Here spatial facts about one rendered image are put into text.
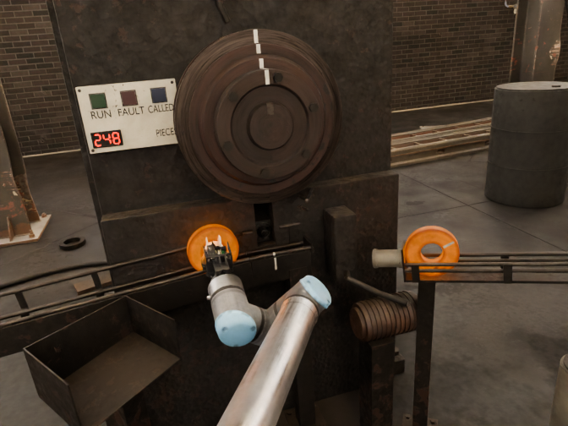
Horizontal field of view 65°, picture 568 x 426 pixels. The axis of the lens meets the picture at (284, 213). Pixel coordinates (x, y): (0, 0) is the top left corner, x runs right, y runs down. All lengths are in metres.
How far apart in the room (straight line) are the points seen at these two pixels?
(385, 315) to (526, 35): 4.42
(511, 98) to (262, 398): 3.24
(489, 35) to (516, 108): 5.82
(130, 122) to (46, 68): 6.10
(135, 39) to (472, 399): 1.69
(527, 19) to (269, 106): 4.56
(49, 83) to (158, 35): 6.12
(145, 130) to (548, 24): 4.50
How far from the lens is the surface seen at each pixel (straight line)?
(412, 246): 1.38
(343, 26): 1.48
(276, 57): 1.21
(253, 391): 0.79
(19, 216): 4.07
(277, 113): 1.16
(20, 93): 7.52
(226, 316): 1.07
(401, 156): 4.93
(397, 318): 1.46
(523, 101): 3.70
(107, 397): 1.16
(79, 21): 1.36
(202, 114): 1.19
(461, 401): 1.96
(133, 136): 1.35
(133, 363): 1.22
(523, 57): 5.52
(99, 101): 1.34
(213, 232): 1.33
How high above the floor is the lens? 1.31
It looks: 21 degrees down
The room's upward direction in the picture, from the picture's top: 4 degrees counter-clockwise
